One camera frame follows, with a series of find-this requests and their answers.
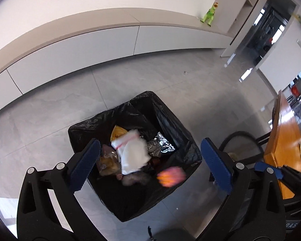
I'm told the white red-striped paper packet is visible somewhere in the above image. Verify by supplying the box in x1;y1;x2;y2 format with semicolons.
111;130;151;176

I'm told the silver foil packet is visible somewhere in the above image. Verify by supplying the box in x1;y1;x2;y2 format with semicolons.
147;132;176;159

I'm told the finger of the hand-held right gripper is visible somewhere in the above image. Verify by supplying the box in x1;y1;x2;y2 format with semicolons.
254;161;301;189

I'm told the white low cabinet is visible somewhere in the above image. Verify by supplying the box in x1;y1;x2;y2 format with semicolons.
0;7;237;107

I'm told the white wall shelf unit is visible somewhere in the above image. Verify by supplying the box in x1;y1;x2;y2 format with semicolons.
220;0;267;58

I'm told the black chair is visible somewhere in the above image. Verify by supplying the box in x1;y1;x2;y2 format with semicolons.
218;130;273;167

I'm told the pink snack wrapper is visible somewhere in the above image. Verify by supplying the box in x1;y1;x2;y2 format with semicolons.
157;167;187;188

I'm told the yellow wrapper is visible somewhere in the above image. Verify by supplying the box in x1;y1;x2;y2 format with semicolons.
111;125;127;141

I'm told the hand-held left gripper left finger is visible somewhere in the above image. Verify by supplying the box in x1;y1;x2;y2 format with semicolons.
16;138;102;241

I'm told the green dinosaur toy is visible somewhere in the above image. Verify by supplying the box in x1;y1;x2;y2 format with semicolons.
200;2;219;27

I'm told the beige snack packet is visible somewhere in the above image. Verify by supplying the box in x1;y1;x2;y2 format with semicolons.
96;144;122;177

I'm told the orange wooden table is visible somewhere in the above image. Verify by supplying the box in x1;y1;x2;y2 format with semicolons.
263;90;301;200

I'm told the bin with black liner bag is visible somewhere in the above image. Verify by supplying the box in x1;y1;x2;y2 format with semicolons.
68;91;203;223

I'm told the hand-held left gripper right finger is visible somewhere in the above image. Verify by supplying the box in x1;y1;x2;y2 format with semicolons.
201;137;287;241

